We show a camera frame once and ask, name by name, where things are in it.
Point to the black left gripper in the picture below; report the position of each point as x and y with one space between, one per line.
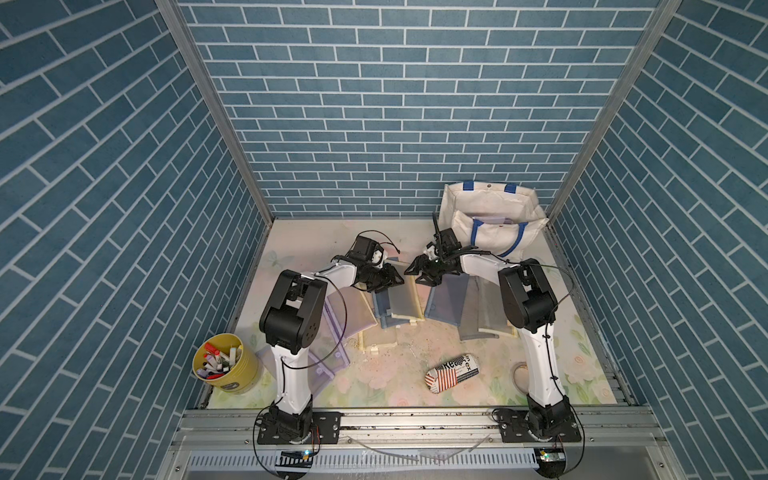
387 277

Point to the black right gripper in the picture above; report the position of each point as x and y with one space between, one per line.
420 265

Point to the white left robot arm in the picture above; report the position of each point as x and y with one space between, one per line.
291 318

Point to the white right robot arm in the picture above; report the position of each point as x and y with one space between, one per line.
529 304

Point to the blue mesh pouch centre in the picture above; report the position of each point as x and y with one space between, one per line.
381 309

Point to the yellow mesh pouch centre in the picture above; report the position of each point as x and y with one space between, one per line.
409 283

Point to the purple mesh pouch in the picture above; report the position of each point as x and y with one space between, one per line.
350 311
326 347
319 378

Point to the cream yellow pouch bottom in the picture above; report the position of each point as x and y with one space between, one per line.
376 339

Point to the white canvas tote bag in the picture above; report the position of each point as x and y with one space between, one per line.
504 219

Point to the purple mesh pouch lower left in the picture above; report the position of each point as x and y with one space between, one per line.
326 347

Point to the purple mesh pouch bottom left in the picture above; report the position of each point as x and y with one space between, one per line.
319 378

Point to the crushed striped drink can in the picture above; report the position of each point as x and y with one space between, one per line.
451 373

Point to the brown tape roll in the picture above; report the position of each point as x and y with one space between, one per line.
520 377

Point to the yellow bowl with items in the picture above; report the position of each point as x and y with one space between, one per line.
226 363

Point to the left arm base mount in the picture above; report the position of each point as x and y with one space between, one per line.
280 428

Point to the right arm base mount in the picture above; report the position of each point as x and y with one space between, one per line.
540 426

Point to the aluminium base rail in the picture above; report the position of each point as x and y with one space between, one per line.
605 442

